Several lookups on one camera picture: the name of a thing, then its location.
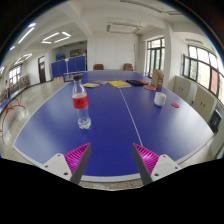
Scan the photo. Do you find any folded blue tennis table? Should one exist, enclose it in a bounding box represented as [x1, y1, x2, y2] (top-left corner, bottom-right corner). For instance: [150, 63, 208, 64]
[50, 55, 87, 80]

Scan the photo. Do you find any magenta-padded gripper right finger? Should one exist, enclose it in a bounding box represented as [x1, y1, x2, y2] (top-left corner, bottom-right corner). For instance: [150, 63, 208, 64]
[131, 142, 183, 187]

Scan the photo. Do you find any small yellow booklet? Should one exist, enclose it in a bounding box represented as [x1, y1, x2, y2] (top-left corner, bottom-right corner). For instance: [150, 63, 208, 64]
[82, 82, 100, 89]

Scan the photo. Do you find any black bin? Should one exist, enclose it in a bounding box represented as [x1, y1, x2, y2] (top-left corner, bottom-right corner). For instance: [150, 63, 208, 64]
[208, 109, 223, 134]

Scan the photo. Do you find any shelf unit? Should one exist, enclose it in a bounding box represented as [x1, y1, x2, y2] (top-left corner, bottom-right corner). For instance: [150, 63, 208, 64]
[18, 73, 31, 89]

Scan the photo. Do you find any brown armchair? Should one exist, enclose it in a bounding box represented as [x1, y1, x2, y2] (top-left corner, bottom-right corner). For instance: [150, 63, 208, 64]
[123, 63, 135, 72]
[92, 63, 105, 71]

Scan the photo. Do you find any tall dark-framed window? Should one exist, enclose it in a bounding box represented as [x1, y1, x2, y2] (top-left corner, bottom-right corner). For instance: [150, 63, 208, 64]
[146, 37, 166, 76]

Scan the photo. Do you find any dark brown door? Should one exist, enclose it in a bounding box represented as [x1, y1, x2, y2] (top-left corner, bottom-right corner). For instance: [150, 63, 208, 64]
[37, 55, 47, 84]

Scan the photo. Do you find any clear red-labelled water bottle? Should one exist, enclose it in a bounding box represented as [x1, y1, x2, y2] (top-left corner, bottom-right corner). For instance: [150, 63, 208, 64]
[71, 74, 92, 130]

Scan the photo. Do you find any table tennis net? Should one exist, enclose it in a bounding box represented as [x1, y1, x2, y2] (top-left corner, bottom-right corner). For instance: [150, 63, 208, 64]
[63, 70, 86, 83]

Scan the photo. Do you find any black pouch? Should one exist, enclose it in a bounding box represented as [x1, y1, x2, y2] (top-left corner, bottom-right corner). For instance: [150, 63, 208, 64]
[125, 79, 145, 87]

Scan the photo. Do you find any group of ceiling lights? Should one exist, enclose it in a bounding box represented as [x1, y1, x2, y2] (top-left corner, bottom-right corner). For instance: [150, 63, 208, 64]
[0, 22, 72, 74]

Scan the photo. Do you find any wide dark-framed window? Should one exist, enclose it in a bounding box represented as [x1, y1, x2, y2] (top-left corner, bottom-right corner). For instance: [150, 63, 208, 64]
[181, 44, 224, 104]

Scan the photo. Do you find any beige two-door cabinet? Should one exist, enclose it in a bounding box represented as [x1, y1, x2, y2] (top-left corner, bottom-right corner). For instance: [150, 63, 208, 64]
[172, 75, 193, 103]
[191, 85, 216, 123]

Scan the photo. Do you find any yellow book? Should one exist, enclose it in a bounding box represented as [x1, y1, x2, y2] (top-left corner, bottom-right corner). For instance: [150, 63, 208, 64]
[108, 79, 132, 89]

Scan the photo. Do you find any white mug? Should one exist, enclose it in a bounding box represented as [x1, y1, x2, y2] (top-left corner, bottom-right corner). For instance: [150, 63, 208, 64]
[153, 91, 167, 107]

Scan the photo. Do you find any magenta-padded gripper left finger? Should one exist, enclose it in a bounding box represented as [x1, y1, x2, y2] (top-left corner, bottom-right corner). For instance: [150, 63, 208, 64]
[41, 142, 92, 185]

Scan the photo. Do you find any ceiling air conditioner unit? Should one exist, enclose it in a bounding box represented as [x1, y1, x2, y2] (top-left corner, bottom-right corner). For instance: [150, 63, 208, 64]
[105, 21, 144, 35]

